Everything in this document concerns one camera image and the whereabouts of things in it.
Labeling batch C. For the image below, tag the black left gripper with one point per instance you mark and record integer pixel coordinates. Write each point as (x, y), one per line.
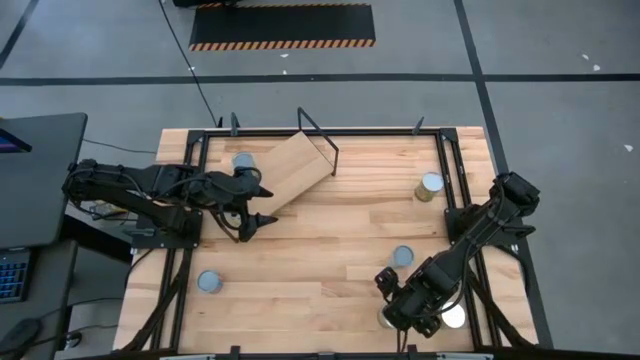
(225, 192)

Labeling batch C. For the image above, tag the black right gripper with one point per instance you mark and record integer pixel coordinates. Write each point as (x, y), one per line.
(420, 300)

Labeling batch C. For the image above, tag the teal mandarin oranges can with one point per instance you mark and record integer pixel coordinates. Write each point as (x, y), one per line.
(403, 256)
(209, 281)

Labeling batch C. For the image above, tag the green oranges can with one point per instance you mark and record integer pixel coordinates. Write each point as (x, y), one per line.
(431, 182)

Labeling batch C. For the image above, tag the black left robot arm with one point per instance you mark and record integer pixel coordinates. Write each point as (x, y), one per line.
(125, 185)

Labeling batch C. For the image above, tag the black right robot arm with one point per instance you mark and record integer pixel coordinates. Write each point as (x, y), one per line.
(475, 237)

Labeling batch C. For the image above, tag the black hazard-striped floor mat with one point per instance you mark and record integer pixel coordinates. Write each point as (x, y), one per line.
(280, 22)

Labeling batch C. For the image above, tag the black desk top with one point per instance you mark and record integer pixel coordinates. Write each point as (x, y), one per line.
(45, 200)

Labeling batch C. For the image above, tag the dark grey lower desk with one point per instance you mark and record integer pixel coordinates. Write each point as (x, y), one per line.
(50, 280)

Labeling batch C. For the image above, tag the backlit keyboard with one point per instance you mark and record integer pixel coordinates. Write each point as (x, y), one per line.
(12, 277)

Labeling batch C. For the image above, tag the monitor with purple screen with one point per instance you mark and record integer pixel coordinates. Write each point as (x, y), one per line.
(10, 145)

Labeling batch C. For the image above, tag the black computer mouse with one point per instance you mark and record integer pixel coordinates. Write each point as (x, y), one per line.
(20, 335)

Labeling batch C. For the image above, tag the wooden shelf with black frame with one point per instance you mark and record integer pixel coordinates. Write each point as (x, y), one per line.
(295, 165)

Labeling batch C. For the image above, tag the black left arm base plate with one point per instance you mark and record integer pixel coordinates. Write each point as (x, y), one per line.
(165, 241)

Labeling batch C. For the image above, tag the black aluminium table frame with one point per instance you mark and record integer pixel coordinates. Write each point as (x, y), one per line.
(380, 133)

